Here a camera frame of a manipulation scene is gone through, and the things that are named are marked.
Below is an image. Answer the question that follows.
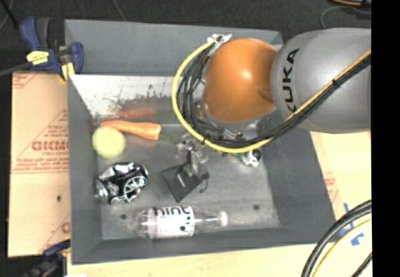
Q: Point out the black cylinder on white bracket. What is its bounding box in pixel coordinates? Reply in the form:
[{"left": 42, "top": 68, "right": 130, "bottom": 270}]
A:
[{"left": 241, "top": 148, "right": 263, "bottom": 168}]

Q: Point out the brown cardboard board red print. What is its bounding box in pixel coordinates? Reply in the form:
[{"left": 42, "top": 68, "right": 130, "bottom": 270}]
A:
[{"left": 6, "top": 70, "right": 343, "bottom": 258}]

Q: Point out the yellow-green ball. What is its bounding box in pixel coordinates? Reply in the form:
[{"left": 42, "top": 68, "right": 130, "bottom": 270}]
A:
[{"left": 91, "top": 126, "right": 127, "bottom": 159}]

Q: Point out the clear plastic bottle white label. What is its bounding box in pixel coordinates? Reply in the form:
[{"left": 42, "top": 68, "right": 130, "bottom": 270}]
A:
[{"left": 134, "top": 205, "right": 229, "bottom": 239}]

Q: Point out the black and silver crumpled packet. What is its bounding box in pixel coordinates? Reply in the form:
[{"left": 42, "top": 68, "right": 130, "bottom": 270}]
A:
[{"left": 94, "top": 161, "right": 150, "bottom": 206}]

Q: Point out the orange toy carrot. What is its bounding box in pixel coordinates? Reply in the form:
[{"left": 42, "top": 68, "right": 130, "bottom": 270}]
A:
[{"left": 99, "top": 119, "right": 181, "bottom": 143}]

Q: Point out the black flat pouch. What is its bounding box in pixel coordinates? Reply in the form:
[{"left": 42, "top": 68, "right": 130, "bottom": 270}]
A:
[{"left": 161, "top": 163, "right": 211, "bottom": 203}]

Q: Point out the grey metal bin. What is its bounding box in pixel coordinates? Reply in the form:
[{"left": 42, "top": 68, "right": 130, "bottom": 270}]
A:
[{"left": 64, "top": 18, "right": 337, "bottom": 264}]

